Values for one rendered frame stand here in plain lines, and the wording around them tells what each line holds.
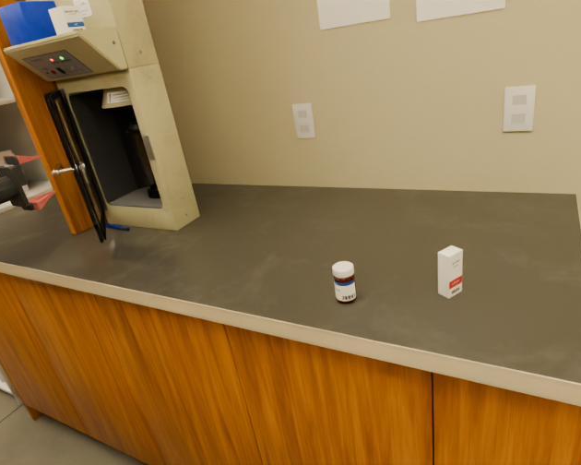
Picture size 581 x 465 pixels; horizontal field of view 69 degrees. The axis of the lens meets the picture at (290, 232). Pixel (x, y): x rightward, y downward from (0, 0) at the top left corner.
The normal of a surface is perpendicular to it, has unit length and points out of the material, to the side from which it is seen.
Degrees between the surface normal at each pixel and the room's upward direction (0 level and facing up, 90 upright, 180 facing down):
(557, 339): 1
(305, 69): 90
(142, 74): 90
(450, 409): 90
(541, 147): 90
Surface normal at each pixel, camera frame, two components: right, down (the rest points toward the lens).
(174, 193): 0.87, 0.07
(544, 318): -0.15, -0.89
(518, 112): -0.47, 0.44
